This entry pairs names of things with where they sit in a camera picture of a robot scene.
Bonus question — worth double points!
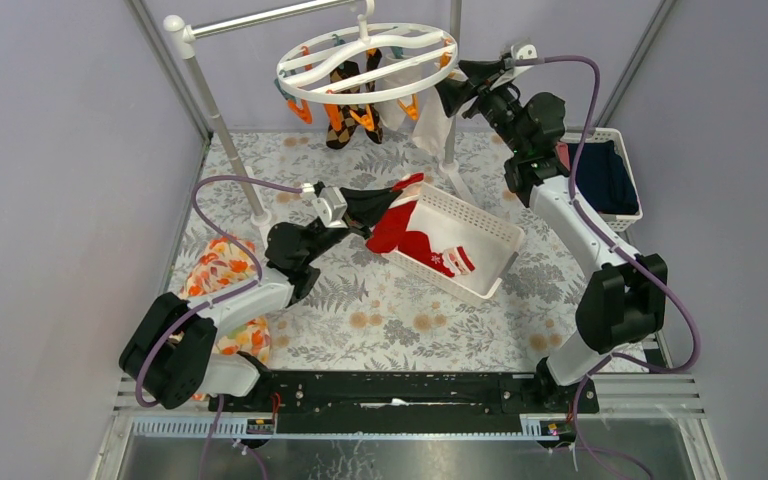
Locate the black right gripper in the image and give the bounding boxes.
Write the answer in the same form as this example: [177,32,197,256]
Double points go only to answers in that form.
[430,60,528,157]

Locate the red snowflake sock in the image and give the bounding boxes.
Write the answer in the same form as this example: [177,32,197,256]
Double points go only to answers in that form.
[365,172,425,254]

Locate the orange clip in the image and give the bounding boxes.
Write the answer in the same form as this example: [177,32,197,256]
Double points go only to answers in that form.
[397,94,420,121]
[323,104,344,133]
[350,104,378,132]

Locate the white round clip hanger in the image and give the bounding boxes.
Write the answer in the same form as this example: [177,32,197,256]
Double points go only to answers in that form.
[276,1,458,105]

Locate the teal front clip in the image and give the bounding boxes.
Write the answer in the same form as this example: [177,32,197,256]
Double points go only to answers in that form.
[274,78,296,104]

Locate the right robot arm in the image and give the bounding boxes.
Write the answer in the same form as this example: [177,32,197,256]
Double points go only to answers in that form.
[436,56,667,412]

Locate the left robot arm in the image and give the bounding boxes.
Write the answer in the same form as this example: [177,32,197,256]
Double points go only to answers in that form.
[119,182,402,411]

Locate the floral grey tablecloth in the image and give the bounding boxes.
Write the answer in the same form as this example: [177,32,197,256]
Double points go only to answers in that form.
[137,129,650,374]

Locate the white rack right foot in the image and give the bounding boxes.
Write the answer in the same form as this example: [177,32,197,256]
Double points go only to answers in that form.
[438,160,477,206]

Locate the pink garment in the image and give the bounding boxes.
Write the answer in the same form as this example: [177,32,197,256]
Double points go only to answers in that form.
[555,142,571,171]

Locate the white perforated sock basket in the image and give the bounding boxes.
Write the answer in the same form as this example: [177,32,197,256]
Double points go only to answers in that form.
[383,181,524,306]

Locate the floral orange cloth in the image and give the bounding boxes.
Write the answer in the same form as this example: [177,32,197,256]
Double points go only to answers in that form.
[177,237,272,364]

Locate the navy garment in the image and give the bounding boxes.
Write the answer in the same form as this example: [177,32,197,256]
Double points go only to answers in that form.
[575,141,639,215]

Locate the white basket with clothes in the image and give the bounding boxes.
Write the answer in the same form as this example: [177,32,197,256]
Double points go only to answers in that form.
[575,127,643,232]

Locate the grey horizontal rack bar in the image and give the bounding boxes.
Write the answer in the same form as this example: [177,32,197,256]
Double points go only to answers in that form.
[187,0,356,40]

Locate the grey left rack pole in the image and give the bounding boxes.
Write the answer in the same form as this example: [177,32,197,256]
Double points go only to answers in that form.
[162,14,273,227]

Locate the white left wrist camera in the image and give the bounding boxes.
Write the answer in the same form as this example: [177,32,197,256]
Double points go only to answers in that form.
[301,183,348,229]

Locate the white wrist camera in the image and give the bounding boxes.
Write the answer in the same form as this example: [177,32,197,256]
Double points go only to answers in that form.
[497,39,538,85]
[301,183,348,229]

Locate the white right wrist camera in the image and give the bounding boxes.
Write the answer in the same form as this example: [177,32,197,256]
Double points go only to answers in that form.
[497,39,538,85]

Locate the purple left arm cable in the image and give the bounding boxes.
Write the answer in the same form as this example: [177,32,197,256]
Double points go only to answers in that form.
[133,174,306,409]

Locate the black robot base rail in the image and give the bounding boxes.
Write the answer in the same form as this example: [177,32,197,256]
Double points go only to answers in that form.
[221,370,600,435]

